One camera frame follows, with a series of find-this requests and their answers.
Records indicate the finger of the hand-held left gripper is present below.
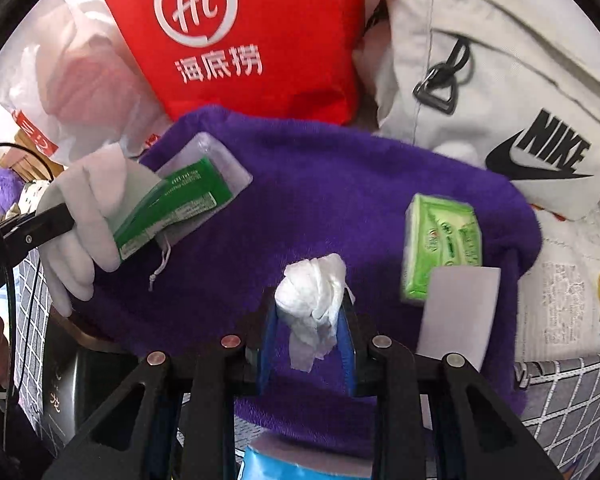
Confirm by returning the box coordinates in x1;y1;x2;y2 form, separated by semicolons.
0;204;76;261

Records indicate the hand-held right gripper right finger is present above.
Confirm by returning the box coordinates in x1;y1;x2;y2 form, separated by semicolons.
340;290;563;480

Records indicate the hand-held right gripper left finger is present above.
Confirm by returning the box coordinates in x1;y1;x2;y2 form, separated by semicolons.
42;287;281;480

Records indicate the white tissue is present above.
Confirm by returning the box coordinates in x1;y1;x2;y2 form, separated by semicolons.
275;253;356;372

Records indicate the white glove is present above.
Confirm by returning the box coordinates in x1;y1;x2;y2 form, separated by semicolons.
35;144;163;318

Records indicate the green packet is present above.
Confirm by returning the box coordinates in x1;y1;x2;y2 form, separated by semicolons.
112;157;233;261

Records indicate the small green tissue pack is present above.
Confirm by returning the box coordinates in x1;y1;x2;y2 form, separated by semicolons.
401;193;483;306

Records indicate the purple towel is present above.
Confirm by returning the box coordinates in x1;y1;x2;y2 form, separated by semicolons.
72;105;541;461

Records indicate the clear plastic bag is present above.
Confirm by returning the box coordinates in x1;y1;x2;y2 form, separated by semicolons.
150;132;253;291

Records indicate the floral pillow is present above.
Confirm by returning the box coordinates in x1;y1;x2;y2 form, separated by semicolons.
22;180;51;207

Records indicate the purple fuzzy object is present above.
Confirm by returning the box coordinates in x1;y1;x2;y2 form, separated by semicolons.
0;167;26;216

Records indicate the wooden headboard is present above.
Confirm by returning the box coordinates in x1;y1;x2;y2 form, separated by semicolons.
0;130;56;181

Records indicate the blue tissue pack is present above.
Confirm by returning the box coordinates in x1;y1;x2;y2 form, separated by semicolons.
237;435;376;480

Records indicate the dark tin box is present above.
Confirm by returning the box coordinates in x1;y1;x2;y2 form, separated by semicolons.
27;310;146;461

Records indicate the white plastic shopping bag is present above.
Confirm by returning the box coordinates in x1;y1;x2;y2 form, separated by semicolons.
0;0;176;166

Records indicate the grey checkered cloth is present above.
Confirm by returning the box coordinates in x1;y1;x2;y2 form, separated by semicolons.
10;250;600;480

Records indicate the red paper bag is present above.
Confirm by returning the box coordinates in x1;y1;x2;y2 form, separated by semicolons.
91;0;366;126

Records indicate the grey fabric bag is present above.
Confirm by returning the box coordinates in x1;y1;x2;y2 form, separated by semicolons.
352;0;600;223

